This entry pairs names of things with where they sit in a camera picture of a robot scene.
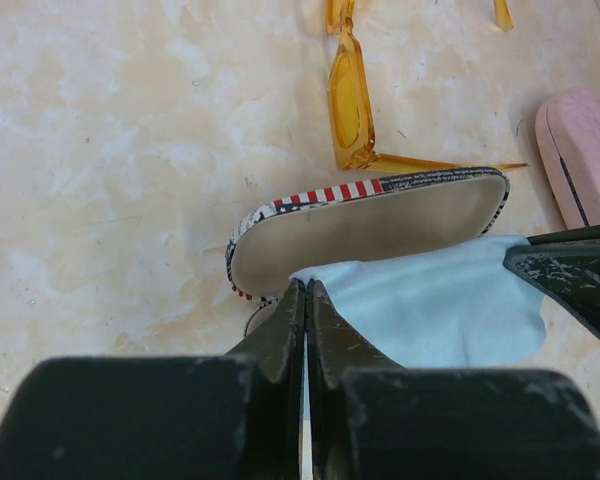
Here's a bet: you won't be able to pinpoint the newspaper print glasses case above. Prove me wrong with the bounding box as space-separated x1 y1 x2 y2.
224 165 511 339

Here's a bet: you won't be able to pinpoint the orange sunglasses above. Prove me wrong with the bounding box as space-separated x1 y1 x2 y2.
325 0 529 174

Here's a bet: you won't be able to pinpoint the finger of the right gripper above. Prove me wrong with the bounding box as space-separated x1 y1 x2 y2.
504 239 600 340
528 225 600 245

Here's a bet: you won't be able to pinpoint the pink glasses case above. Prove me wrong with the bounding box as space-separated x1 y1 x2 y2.
535 88 600 229

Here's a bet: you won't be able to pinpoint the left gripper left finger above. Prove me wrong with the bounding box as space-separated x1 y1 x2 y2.
228 280 305 479

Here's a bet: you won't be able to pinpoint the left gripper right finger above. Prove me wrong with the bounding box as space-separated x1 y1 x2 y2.
305 280 399 479

